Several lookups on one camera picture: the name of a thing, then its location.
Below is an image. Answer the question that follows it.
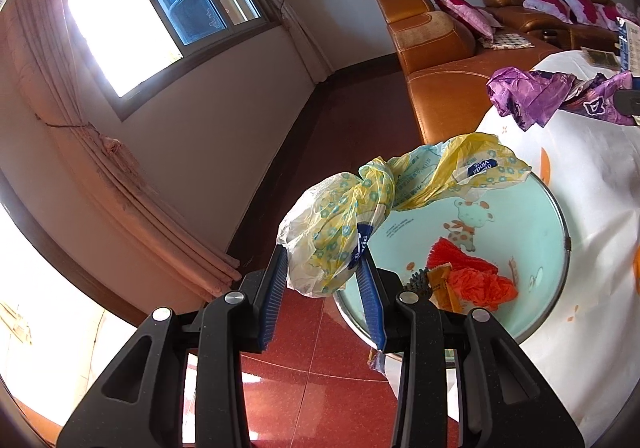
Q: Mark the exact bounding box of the pink white cushion left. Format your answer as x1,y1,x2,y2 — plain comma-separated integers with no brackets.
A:
523,0,572,24

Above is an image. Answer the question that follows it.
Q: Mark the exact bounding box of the window with brown frame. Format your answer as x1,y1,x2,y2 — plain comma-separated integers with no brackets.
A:
67,0,277,120

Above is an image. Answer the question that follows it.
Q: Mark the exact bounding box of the red plastic bag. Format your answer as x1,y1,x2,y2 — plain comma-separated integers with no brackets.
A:
447,268,518,312

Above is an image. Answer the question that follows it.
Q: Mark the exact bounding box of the checkered mat on sofa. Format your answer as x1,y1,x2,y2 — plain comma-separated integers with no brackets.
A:
480,32,535,50

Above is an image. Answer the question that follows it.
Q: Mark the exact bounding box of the beige curtain right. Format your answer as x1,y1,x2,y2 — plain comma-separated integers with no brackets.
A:
271,0,333,84

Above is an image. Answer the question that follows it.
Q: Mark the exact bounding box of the pink floral pillow on chaise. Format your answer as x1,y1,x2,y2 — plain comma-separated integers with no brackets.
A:
434,0,502,41

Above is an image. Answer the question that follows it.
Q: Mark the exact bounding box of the pink curtain left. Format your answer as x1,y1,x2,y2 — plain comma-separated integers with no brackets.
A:
1,0,241,301

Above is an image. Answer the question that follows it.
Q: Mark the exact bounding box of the seaweed snack packet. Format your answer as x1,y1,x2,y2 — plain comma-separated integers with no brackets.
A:
580,47,620,71

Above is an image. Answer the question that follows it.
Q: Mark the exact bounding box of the pink white cushion middle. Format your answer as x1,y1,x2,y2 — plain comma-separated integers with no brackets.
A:
564,0,608,29

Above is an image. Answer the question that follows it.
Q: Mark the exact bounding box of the light blue trash bin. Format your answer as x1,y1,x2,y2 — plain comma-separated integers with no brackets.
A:
332,162,573,356

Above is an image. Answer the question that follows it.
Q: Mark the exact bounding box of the white tall milk carton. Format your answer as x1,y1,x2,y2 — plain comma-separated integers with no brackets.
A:
617,17,640,78

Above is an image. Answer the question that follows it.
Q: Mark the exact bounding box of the pink white cushion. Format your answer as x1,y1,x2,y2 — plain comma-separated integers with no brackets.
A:
523,0,572,24
596,3,639,31
564,0,608,29

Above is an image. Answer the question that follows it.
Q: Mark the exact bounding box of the white orange-print tablecloth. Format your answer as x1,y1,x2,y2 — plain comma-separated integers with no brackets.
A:
380,49,640,446

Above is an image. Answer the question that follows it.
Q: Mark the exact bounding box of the brown leather long sofa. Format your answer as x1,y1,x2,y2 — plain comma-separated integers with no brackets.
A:
483,0,639,52

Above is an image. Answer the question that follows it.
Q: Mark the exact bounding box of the red foam fruit net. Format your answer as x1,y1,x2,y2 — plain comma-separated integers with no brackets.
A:
426,238,499,275

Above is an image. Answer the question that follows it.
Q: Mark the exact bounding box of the beige snack wrapper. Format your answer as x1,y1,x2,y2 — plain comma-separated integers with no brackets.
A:
427,264,463,314

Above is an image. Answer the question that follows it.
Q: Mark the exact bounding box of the purple plastic bag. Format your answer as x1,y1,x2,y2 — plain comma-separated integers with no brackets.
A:
486,67,637,132

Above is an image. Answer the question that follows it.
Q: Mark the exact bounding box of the yellow patterned plastic bag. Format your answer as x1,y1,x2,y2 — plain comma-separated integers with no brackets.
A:
277,133,530,298

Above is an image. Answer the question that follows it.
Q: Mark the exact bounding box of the brown leather chaise sofa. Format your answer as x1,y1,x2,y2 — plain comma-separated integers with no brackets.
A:
376,0,558,145

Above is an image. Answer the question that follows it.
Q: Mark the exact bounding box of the black corrugated foam sleeve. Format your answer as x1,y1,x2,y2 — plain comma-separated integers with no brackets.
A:
404,269,433,300

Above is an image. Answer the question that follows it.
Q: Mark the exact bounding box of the pink white cushion right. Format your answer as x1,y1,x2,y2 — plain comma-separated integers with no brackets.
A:
596,3,639,31

